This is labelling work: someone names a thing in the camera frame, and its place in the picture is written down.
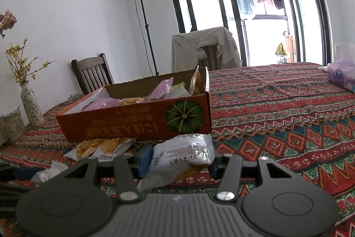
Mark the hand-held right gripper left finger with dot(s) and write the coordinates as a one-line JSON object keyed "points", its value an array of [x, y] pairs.
{"points": [[145, 162]]}

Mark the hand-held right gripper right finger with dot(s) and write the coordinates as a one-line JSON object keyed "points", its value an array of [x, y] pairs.
{"points": [[213, 171]]}

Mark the orange cardboard box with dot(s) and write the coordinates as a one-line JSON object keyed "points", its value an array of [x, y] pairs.
{"points": [[124, 126]]}

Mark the yellow chips packet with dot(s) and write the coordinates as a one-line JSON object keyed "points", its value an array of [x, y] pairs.
{"points": [[86, 148], [113, 144]]}

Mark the clear plastic bag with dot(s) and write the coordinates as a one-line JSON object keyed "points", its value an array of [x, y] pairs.
{"points": [[14, 126]]}

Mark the floral ceramic vase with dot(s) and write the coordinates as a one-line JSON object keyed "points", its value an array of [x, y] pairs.
{"points": [[30, 106]]}

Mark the patterned red tablecloth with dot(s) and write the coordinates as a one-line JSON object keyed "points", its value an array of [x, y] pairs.
{"points": [[277, 120]]}

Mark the pale yellow snack packet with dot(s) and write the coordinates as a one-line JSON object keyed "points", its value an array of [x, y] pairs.
{"points": [[197, 83]]}

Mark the dark wooden chair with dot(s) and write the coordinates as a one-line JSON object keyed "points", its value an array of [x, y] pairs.
{"points": [[91, 73]]}

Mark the yellow flower branches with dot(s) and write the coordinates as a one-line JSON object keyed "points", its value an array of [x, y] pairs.
{"points": [[19, 67]]}

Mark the wooden chair under jacket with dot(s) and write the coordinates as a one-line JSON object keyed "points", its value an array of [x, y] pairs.
{"points": [[210, 56]]}

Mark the beige jacket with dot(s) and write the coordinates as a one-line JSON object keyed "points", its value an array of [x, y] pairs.
{"points": [[188, 53]]}

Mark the gold ornament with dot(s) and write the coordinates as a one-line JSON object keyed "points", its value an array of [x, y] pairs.
{"points": [[280, 52]]}

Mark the black framed sliding glass door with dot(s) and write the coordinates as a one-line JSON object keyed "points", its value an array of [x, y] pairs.
{"points": [[263, 40]]}

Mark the wooden balcony cabinet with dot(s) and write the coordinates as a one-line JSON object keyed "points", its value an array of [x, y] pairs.
{"points": [[289, 49]]}

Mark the black light stand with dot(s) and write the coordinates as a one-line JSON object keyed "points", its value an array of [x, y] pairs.
{"points": [[144, 17]]}

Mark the dried pink flower bouquet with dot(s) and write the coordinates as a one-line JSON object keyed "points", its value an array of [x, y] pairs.
{"points": [[8, 20]]}

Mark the purple tissue pack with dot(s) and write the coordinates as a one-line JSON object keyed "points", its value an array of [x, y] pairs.
{"points": [[339, 74]]}

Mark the black hanging item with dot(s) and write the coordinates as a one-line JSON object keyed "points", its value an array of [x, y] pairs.
{"points": [[279, 4]]}

